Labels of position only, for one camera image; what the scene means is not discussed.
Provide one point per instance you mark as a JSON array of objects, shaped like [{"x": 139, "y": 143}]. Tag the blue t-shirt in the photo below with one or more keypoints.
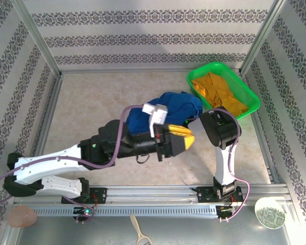
[{"x": 178, "y": 104}]

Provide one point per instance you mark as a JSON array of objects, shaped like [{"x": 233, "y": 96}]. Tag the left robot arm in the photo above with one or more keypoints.
[{"x": 53, "y": 158}]

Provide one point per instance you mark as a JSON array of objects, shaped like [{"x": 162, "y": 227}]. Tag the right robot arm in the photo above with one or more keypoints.
[{"x": 224, "y": 166}]

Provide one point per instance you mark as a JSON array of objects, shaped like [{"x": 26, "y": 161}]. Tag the yellow cloth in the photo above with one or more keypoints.
[{"x": 219, "y": 94}]

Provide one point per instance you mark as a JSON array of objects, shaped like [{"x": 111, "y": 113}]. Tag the green plastic mesh basket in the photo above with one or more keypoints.
[{"x": 244, "y": 89}]

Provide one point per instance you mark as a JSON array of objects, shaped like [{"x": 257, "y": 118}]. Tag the cream plastic peeler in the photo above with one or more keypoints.
[{"x": 134, "y": 222}]

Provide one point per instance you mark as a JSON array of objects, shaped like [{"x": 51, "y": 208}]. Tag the small circuit board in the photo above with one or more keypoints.
[
  {"x": 85, "y": 211},
  {"x": 227, "y": 209}
]

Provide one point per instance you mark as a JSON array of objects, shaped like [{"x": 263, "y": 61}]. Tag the green patterned white bowl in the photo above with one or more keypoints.
[{"x": 270, "y": 213}]

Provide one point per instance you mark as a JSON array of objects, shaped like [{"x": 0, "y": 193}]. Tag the pink translucent cup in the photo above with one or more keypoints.
[{"x": 21, "y": 217}]

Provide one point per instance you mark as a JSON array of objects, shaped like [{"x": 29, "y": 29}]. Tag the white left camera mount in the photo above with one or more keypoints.
[{"x": 153, "y": 127}]

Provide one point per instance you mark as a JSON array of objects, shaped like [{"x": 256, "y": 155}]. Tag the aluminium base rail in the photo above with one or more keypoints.
[{"x": 153, "y": 194}]

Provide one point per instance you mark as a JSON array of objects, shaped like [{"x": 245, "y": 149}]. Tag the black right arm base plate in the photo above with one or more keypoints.
[{"x": 204, "y": 195}]

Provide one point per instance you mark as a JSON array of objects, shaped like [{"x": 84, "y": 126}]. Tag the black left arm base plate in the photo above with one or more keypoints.
[{"x": 102, "y": 195}]

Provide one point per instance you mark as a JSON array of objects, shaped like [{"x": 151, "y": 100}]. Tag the aluminium frame rail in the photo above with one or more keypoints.
[
  {"x": 142, "y": 70},
  {"x": 53, "y": 102}
]

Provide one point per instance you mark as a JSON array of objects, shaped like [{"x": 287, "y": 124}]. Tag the aluminium frame post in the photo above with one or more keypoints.
[
  {"x": 39, "y": 38},
  {"x": 261, "y": 38}
]

